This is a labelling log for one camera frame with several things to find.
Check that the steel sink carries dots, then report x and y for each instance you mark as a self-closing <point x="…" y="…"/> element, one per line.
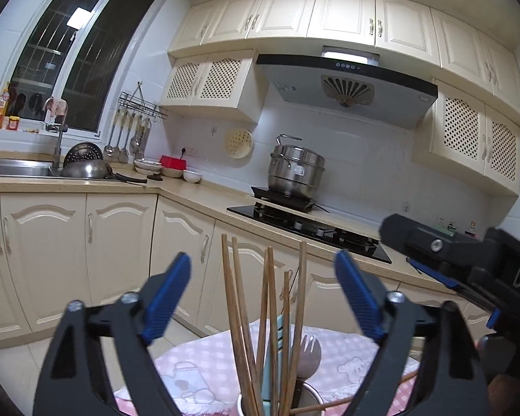
<point x="17" y="168"/>

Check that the steel fork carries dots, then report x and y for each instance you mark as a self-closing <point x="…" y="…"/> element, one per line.
<point x="308" y="353"/>

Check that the round cream wall plate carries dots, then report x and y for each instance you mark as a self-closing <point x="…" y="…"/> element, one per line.
<point x="239" y="143"/>

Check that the white bowl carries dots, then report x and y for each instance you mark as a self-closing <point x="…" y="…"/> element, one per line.
<point x="172" y="172"/>
<point x="147" y="165"/>
<point x="192" y="176"/>

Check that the wall utensil rack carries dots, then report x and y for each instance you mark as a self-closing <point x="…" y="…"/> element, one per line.
<point x="141" y="104"/>

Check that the small red lid jar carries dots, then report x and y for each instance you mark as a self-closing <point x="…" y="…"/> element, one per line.
<point x="13" y="123"/>

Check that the pink checked tablecloth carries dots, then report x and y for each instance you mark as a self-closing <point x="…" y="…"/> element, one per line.
<point x="199" y="364"/>

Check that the bunch of wooden chopsticks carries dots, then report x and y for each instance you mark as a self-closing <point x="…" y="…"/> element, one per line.
<point x="242" y="333"/>

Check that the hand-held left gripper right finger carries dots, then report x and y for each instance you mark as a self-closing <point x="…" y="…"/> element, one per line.
<point x="359" y="294"/>

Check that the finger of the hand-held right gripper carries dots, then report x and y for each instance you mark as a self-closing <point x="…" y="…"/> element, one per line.
<point x="424" y="242"/>
<point x="492" y="318"/>

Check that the light wooden chopstick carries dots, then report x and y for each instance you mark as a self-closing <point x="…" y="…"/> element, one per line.
<point x="355" y="396"/>

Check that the white wall socket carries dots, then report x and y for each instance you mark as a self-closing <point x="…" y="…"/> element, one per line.
<point x="188" y="151"/>

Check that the white utensil holder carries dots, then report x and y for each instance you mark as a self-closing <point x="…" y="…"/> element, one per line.
<point x="310" y="401"/>

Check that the black induction cooker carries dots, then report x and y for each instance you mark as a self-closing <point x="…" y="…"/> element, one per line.
<point x="281" y="199"/>

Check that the steel faucet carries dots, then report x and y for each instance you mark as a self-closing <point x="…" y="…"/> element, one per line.
<point x="58" y="138"/>

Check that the dark kitchen window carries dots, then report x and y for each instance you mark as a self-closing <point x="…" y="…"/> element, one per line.
<point x="82" y="43"/>

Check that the cream wall cabinets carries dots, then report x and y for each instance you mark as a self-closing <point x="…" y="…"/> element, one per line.
<point x="351" y="21"/>

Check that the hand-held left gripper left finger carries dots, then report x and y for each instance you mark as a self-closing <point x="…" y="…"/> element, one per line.
<point x="167" y="299"/>

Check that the black colander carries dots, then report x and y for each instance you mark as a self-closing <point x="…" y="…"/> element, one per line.
<point x="84" y="151"/>

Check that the grey range hood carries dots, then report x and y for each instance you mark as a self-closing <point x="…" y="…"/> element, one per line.
<point x="351" y="91"/>

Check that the steel stockpot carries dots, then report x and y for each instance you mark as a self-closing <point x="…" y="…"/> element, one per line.
<point x="297" y="169"/>

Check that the red box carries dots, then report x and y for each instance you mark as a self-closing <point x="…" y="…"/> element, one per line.
<point x="173" y="162"/>

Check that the pink cloth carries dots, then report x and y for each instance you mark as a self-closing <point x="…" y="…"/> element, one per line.
<point x="60" y="107"/>

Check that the steel wok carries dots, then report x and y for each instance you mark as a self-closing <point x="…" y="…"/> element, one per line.
<point x="91" y="170"/>

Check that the black gas stove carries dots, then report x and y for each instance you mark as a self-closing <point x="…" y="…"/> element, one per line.
<point x="312" y="229"/>

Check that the cream base cabinets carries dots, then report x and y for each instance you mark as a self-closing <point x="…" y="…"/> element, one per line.
<point x="69" y="247"/>

